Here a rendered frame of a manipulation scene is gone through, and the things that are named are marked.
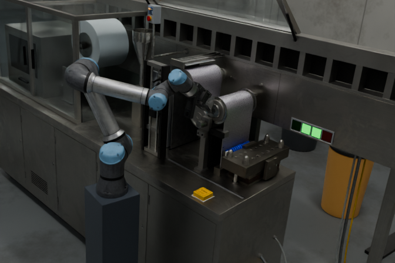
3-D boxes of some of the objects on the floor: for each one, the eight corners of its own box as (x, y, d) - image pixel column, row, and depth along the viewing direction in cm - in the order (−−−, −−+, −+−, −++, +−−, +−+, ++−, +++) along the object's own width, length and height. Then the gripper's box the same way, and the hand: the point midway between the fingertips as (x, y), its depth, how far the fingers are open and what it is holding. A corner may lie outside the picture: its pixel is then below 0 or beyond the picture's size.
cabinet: (-2, 175, 394) (-11, 83, 363) (63, 155, 439) (59, 72, 408) (207, 356, 237) (221, 220, 206) (274, 296, 282) (295, 176, 251)
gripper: (203, 84, 213) (223, 104, 229) (188, 79, 219) (208, 98, 235) (194, 99, 211) (214, 118, 228) (180, 94, 217) (200, 113, 234)
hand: (207, 111), depth 230 cm, fingers closed, pressing on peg
